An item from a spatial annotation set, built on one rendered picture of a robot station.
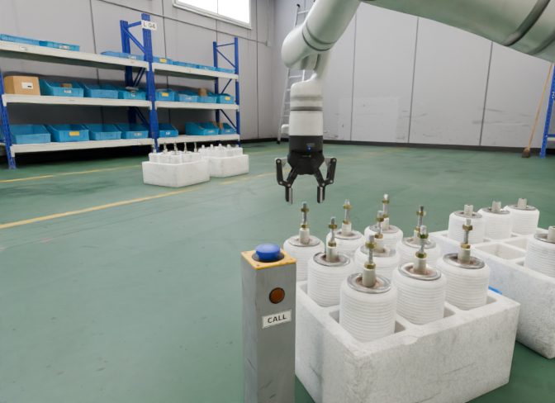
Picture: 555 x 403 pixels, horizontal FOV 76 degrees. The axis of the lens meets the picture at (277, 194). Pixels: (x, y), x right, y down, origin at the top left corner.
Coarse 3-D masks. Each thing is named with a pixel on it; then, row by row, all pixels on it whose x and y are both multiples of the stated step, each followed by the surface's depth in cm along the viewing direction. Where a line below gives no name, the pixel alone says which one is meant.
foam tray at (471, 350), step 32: (320, 320) 63; (448, 320) 63; (480, 320) 64; (512, 320) 68; (320, 352) 64; (352, 352) 55; (384, 352) 55; (416, 352) 58; (448, 352) 62; (480, 352) 66; (512, 352) 71; (320, 384) 65; (352, 384) 55; (384, 384) 57; (416, 384) 60; (448, 384) 64; (480, 384) 68
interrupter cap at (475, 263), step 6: (444, 258) 71; (450, 258) 72; (456, 258) 72; (474, 258) 72; (480, 258) 71; (450, 264) 69; (456, 264) 68; (462, 264) 69; (468, 264) 70; (474, 264) 69; (480, 264) 69
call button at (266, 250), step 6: (258, 246) 57; (264, 246) 57; (270, 246) 57; (276, 246) 57; (258, 252) 56; (264, 252) 55; (270, 252) 55; (276, 252) 55; (264, 258) 56; (270, 258) 56
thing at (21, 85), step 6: (6, 78) 391; (12, 78) 380; (18, 78) 383; (24, 78) 387; (30, 78) 391; (36, 78) 396; (6, 84) 393; (12, 84) 382; (18, 84) 383; (24, 84) 387; (30, 84) 392; (36, 84) 397; (6, 90) 396; (12, 90) 384; (18, 90) 384; (24, 90) 388; (30, 90) 392; (36, 90) 397
